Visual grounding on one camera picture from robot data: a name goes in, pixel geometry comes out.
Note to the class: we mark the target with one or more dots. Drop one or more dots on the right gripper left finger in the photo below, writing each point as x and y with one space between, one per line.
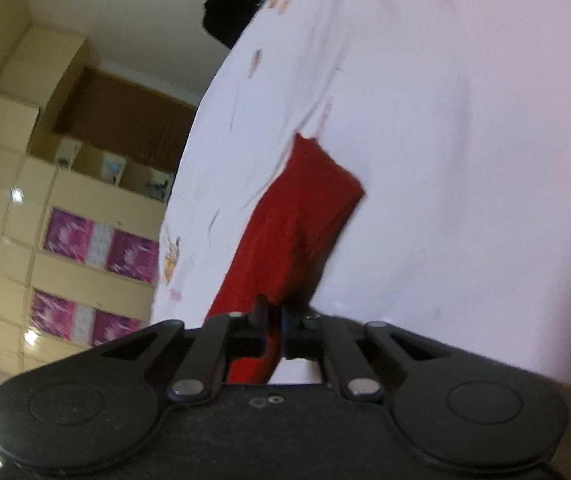
188 365

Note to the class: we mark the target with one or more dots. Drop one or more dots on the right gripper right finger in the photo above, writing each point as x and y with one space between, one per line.
361 362

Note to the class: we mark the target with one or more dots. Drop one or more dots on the red knitted garment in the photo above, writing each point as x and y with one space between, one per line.
291 233

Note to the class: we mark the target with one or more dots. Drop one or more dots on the cream wardrobe with posters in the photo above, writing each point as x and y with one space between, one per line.
79 226

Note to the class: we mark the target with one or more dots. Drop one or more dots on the brown wooden door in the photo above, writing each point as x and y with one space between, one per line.
127 119

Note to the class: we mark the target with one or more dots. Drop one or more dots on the white floral bedsheet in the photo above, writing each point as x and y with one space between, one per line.
454 115

